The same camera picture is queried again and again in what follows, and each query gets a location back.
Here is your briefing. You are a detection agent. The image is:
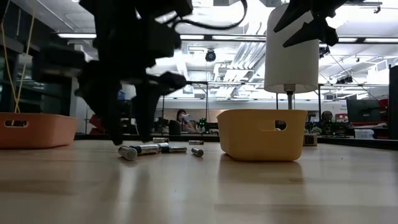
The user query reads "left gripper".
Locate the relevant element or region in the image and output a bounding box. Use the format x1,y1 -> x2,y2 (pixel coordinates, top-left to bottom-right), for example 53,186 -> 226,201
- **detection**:
42,0 -> 193,146

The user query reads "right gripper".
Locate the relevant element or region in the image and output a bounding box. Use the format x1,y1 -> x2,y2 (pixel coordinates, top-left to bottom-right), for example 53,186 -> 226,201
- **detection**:
273,0 -> 349,48

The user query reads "yellow plastic bin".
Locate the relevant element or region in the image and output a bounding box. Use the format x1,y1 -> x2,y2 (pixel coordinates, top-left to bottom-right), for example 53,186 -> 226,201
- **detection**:
216,108 -> 308,162

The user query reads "red storage bin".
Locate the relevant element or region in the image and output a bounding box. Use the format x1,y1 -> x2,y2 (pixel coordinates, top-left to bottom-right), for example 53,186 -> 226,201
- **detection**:
88,114 -> 105,134

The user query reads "white shade table lamp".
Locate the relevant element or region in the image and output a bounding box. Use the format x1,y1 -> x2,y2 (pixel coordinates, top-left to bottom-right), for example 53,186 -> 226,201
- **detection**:
264,2 -> 320,147

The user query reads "black office chair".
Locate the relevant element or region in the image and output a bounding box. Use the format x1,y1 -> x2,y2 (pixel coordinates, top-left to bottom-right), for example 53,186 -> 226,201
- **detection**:
169,119 -> 182,136

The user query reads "person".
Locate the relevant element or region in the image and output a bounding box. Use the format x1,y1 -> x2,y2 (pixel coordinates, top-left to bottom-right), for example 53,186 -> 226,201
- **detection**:
320,110 -> 334,125
176,108 -> 197,134

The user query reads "dark glass cabinet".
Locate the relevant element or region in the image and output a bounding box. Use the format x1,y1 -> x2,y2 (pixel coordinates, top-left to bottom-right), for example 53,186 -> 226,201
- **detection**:
0,60 -> 75,116

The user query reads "orange plastic bin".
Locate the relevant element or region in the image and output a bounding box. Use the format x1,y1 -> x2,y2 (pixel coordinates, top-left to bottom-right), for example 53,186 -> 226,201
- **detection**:
0,112 -> 79,150

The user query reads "black computer monitor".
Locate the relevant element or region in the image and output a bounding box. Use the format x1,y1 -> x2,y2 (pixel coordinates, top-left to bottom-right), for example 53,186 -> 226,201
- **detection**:
346,98 -> 382,124

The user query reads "white box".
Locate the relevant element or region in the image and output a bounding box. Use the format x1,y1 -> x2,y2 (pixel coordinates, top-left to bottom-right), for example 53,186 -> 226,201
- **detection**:
354,128 -> 375,140

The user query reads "black metal frame stand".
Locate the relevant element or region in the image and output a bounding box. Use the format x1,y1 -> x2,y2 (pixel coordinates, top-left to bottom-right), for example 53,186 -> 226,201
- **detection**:
275,82 -> 389,111
183,80 -> 210,121

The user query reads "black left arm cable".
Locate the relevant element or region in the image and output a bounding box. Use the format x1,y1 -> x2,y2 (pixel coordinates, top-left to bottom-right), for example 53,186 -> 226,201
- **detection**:
174,0 -> 249,31

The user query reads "yellow hanging cord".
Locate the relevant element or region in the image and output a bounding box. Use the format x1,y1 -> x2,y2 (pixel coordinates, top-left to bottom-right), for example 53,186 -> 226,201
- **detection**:
0,0 -> 35,114

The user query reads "black vertical post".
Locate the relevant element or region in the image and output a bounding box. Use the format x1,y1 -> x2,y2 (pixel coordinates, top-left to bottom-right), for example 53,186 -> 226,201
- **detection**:
388,64 -> 398,140

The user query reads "black aluminium table frame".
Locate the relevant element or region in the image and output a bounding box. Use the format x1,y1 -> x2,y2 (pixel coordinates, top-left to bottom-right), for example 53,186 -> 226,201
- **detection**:
73,133 -> 398,151

